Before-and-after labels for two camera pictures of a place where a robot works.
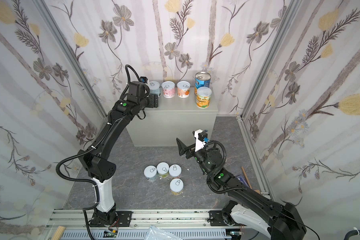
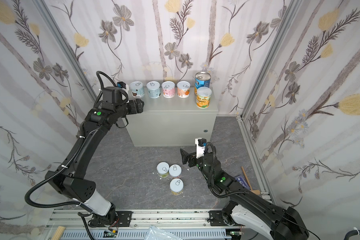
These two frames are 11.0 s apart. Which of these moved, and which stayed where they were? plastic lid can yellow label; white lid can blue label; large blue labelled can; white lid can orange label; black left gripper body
Moved: white lid can blue label; black left gripper body
Stayed: white lid can orange label; large blue labelled can; plastic lid can yellow label
